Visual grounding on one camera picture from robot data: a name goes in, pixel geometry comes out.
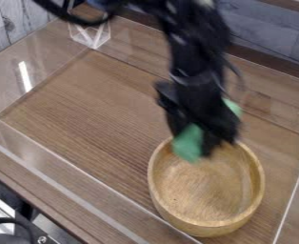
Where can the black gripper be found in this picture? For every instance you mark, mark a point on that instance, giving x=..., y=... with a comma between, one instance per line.
x=197, y=93

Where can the green rectangular block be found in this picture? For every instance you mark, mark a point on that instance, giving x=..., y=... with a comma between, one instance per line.
x=186, y=143

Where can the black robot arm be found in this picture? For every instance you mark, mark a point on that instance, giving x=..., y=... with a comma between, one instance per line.
x=192, y=24

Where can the wooden bowl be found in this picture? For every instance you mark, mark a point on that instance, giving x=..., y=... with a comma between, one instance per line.
x=208, y=198

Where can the clear acrylic enclosure wall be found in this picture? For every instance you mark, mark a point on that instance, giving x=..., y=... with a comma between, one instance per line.
x=80, y=125

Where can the clear acrylic corner bracket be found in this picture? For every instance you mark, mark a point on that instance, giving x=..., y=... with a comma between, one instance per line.
x=92, y=37

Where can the black metal table bracket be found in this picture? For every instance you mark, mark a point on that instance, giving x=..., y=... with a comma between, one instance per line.
x=40, y=235

